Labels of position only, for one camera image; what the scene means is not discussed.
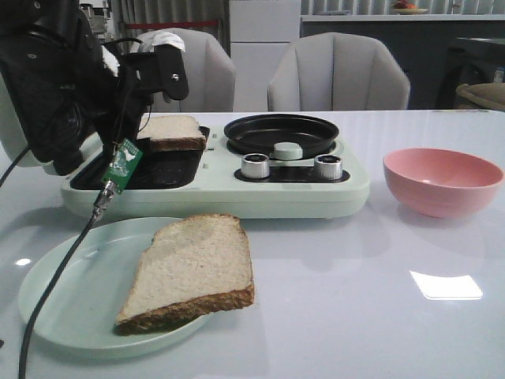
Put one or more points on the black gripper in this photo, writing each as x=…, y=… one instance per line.
x=65, y=85

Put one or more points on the bread slice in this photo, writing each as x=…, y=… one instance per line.
x=196, y=266
x=173, y=133

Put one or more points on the mint green sandwich maker lid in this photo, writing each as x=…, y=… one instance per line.
x=13, y=139

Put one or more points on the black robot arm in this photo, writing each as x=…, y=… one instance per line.
x=60, y=85

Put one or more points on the mint green breakfast maker base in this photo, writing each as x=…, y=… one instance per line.
x=215, y=188

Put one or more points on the green circuit board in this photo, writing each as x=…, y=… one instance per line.
x=125, y=160

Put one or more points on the left beige upholstered chair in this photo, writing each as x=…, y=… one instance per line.
x=209, y=70

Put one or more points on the beige upholstered chair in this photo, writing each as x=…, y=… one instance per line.
x=336, y=71
x=209, y=70

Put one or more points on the red barrier tape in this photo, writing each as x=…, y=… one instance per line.
x=179, y=24

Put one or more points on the black round frying pan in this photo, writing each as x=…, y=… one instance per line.
x=260, y=132

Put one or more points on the left silver control knob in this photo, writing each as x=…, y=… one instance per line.
x=255, y=166

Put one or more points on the silver control knob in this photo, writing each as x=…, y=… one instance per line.
x=255, y=166
x=328, y=167

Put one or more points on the white cabinet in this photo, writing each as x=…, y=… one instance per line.
x=259, y=34

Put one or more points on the right beige upholstered chair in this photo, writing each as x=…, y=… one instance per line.
x=336, y=71

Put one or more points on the right silver control knob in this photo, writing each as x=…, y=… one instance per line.
x=328, y=167

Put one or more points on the mint green round plate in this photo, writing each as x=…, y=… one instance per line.
x=79, y=315

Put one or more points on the fruit plate on counter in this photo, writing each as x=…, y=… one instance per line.
x=404, y=7

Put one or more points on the dark grey counter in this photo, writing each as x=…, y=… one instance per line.
x=419, y=43

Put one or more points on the pink plastic bowl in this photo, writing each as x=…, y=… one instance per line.
x=441, y=183

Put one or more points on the dark washing machine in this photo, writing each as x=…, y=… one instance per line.
x=471, y=61

